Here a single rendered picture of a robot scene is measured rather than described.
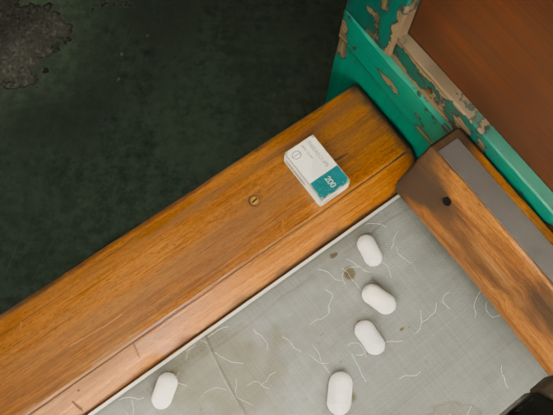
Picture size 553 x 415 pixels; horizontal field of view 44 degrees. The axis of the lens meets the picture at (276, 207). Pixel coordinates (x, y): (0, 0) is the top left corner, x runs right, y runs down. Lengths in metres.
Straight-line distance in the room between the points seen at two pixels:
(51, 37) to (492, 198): 1.30
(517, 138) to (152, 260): 0.34
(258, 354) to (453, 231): 0.21
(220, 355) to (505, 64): 0.36
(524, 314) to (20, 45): 1.37
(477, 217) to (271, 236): 0.19
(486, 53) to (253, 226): 0.26
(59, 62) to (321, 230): 1.11
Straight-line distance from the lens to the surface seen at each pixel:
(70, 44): 1.71
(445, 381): 0.68
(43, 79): 1.67
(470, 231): 0.61
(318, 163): 0.66
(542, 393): 0.36
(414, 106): 0.67
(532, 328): 0.63
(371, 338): 0.65
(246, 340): 0.66
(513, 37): 0.54
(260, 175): 0.68
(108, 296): 0.65
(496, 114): 0.60
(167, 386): 0.64
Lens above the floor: 1.39
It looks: 70 degrees down
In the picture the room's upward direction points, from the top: 6 degrees clockwise
